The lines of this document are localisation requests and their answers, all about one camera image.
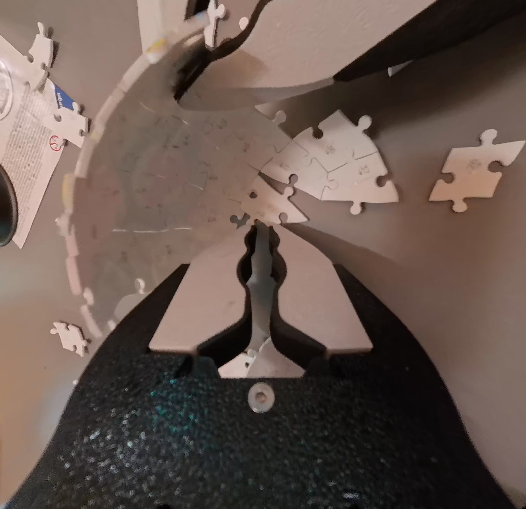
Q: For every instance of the white instruction leaflet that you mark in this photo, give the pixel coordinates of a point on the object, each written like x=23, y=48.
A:
x=28, y=127

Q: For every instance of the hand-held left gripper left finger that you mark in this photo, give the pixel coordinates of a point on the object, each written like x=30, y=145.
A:
x=201, y=303

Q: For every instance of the single white puzzle piece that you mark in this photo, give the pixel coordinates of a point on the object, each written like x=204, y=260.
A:
x=472, y=172

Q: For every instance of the black round ball stand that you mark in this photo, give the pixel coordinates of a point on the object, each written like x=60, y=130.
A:
x=6, y=205

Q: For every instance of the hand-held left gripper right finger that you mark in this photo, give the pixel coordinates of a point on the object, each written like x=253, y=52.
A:
x=320, y=303

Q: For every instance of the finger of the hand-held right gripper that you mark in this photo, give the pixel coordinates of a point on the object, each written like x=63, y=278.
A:
x=337, y=32
x=164, y=12

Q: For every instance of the scattered white puzzle pieces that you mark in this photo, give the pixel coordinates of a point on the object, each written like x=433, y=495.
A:
x=41, y=53

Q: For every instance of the large white puzzle ball shell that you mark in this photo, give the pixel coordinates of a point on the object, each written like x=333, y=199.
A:
x=156, y=180

